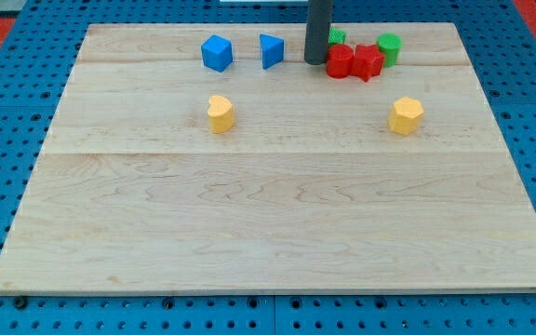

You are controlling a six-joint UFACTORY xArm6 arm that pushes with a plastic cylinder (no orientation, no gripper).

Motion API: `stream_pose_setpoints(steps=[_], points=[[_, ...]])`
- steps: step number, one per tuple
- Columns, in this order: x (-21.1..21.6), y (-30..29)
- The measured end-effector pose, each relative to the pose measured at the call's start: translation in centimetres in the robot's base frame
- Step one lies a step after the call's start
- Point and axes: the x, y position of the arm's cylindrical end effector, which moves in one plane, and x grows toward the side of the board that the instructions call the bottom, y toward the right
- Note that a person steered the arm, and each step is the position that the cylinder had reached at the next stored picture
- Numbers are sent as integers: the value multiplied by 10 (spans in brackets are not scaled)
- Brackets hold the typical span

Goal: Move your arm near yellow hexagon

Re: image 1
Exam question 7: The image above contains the yellow heart block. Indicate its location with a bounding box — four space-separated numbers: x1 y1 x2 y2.
208 95 235 134

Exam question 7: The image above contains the blue triangular prism block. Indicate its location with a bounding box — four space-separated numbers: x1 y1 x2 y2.
260 33 285 70

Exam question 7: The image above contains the green textured block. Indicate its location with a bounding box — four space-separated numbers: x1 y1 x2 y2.
328 26 347 47

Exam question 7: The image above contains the blue cube block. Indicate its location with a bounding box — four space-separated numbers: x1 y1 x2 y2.
201 34 233 73

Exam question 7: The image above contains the green cylinder block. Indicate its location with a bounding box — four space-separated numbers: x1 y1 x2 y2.
376 33 402 68

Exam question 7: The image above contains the red star block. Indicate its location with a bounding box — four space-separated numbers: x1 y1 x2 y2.
350 45 385 82

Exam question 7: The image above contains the red cylinder block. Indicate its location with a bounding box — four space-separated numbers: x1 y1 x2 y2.
326 44 354 79

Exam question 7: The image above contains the light wooden board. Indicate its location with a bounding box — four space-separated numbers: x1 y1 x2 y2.
0 23 536 297

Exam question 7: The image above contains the yellow hexagon block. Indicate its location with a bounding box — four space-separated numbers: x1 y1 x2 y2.
388 97 424 136

